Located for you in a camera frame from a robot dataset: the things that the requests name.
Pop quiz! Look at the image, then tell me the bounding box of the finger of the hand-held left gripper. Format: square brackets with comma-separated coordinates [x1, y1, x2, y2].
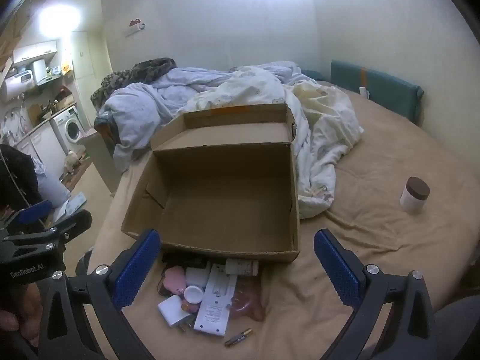
[17, 200, 53, 227]
[7, 210, 92, 248]

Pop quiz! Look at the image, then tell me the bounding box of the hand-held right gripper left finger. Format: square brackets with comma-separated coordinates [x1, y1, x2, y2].
[37, 229, 162, 360]

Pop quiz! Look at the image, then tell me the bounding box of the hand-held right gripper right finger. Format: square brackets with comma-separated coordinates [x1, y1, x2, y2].
[314, 229, 437, 360]

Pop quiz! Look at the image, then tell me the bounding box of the pink oval case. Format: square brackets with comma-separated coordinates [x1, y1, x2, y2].
[159, 266, 187, 295]

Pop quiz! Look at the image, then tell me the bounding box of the white charger plug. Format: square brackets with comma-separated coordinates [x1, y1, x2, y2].
[157, 294, 188, 332]

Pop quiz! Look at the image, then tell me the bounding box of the small white round jar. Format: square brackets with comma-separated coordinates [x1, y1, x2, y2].
[182, 286, 204, 304]

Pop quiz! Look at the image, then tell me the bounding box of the white remote control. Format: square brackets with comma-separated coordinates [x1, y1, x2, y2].
[194, 263, 238, 336]

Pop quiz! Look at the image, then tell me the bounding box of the white pill bottle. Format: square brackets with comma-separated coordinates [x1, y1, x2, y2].
[225, 258, 259, 276]

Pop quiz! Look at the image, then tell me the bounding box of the pink translucent plastic piece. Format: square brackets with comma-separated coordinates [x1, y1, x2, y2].
[229, 285, 265, 321]

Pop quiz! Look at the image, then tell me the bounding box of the cardboard box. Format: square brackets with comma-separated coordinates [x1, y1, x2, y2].
[121, 103, 301, 264]

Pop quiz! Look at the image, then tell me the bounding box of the black and gold battery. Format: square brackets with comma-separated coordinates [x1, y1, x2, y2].
[224, 328, 253, 347]

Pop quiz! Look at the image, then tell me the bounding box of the person's left hand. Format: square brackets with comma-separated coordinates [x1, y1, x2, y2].
[0, 283, 44, 347]

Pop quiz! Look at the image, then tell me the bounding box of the white paper sheet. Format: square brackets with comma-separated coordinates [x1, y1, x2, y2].
[56, 191, 88, 220]

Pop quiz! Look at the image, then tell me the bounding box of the person's black top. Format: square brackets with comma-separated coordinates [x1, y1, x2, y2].
[0, 144, 42, 214]

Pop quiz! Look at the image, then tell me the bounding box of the white counter cabinet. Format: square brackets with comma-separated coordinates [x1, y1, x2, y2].
[15, 122, 64, 173]

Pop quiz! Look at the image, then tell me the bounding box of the white bedside cabinet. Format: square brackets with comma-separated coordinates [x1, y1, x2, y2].
[78, 127, 122, 196]

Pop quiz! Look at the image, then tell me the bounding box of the white washing machine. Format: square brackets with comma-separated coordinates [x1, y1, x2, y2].
[52, 106, 81, 145]

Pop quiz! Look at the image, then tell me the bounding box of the white jar with brown lid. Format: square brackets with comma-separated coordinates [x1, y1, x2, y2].
[399, 177, 431, 214]

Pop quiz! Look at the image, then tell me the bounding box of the white water heater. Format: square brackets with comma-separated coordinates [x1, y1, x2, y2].
[0, 69, 36, 102]

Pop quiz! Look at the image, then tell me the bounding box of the person's grey trouser leg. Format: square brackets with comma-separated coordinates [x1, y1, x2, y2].
[431, 296, 480, 360]

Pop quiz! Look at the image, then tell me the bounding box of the cream printed duvet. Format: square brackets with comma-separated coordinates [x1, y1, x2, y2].
[184, 65, 364, 220]

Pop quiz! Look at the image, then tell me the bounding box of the light blue duvet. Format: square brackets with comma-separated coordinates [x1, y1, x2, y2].
[107, 65, 301, 173]

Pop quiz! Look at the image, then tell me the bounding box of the dark patterned blanket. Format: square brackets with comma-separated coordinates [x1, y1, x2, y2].
[90, 57, 179, 111]

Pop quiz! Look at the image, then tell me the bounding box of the teal headboard cushion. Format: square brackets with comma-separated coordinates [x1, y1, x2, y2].
[302, 60, 424, 124]

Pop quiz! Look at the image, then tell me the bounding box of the white wall cabinet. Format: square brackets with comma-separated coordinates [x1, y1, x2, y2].
[13, 40, 59, 64]

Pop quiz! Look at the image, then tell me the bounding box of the white wall shelf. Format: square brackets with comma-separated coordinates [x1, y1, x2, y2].
[124, 18, 146, 37]

